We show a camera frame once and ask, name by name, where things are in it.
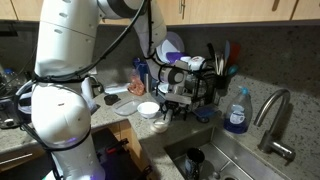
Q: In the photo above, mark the blue water jug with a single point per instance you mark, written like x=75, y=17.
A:
x=140, y=68

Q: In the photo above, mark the round white dinner plate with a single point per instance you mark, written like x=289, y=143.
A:
x=163, y=88

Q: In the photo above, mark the steel kitchen faucet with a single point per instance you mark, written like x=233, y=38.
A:
x=271, y=110

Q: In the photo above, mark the black kitchen appliance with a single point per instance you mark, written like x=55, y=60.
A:
x=10, y=113

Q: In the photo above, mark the small blue utensil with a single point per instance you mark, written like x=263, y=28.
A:
x=233, y=70

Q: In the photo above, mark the white paper sheet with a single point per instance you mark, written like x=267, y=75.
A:
x=116, y=89

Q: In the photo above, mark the steel tumbler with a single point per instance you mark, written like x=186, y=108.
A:
x=147, y=83

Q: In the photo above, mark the white mug with red print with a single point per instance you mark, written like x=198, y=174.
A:
x=196, y=62

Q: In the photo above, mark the black mug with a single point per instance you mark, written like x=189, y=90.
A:
x=194, y=163

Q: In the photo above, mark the utensil holder caddy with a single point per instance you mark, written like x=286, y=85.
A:
x=222, y=85

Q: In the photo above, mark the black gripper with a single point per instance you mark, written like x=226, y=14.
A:
x=175, y=106

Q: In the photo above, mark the red spatula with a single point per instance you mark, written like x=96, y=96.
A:
x=234, y=53

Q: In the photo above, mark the large white platter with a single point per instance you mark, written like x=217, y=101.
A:
x=175, y=41

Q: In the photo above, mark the steel kitchen sink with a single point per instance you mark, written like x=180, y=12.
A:
x=240, y=156

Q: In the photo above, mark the blue dish soap bottle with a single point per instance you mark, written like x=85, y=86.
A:
x=238, y=113

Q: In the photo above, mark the white wall outlet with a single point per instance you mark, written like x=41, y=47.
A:
x=94, y=70

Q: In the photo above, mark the blue sponge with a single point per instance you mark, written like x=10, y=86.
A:
x=206, y=111

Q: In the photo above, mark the metal spoon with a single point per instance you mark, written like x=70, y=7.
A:
x=220, y=170

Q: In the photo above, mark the black kitchen utensil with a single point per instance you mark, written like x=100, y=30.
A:
x=211, y=51

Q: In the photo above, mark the light wooden utensils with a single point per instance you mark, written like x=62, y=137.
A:
x=219, y=63

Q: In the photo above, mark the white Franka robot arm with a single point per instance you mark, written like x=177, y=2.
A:
x=60, y=113

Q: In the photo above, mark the white ceramic bowl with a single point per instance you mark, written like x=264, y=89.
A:
x=148, y=109

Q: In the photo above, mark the blue spatula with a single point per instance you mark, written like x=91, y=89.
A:
x=226, y=50

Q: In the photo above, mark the wooden base cabinet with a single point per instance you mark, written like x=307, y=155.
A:
x=20, y=160

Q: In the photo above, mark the black round lid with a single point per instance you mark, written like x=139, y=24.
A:
x=111, y=99

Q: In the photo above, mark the clear plastic bowl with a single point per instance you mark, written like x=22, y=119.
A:
x=160, y=126

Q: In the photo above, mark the purple plastic bowl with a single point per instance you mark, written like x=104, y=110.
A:
x=175, y=56

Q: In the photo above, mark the orange plastic bag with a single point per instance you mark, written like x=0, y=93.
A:
x=136, y=86

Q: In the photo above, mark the wooden wall cabinet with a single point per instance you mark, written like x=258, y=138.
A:
x=226, y=11

